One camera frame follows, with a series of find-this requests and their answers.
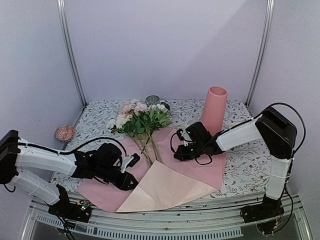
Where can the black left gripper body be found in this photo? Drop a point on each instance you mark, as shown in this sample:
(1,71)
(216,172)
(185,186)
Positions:
(104,173)

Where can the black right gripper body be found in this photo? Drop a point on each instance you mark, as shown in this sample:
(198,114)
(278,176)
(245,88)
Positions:
(197,151)

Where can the pink wrapping paper sheet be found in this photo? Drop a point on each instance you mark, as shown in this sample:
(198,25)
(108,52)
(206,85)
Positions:
(161,186)

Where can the pink flower bouquet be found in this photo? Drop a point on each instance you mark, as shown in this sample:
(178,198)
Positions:
(139,121)

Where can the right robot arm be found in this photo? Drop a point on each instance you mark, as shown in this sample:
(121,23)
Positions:
(271,129)

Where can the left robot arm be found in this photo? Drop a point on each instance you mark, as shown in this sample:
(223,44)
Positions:
(17,155)

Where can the tall pink vase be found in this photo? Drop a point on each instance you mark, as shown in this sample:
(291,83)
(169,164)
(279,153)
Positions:
(214,109)

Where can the white coffee mug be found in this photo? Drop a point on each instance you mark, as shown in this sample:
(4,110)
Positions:
(233,124)

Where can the dark red saucer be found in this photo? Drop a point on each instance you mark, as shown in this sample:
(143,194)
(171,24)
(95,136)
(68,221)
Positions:
(166,105)

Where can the striped ceramic cup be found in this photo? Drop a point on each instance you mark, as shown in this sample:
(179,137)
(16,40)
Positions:
(152,100)

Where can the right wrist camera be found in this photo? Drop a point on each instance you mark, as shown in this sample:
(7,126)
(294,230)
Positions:
(184,136)

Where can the aluminium front rail base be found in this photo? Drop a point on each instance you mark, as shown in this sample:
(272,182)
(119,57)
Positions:
(207,218)

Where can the right aluminium frame post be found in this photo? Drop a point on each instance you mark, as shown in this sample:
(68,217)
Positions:
(270,4)

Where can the aluminium frame post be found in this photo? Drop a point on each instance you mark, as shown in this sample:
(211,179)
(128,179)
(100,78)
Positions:
(270,4)
(61,7)

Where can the left aluminium frame post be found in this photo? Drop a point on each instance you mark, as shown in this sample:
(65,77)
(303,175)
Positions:
(61,7)

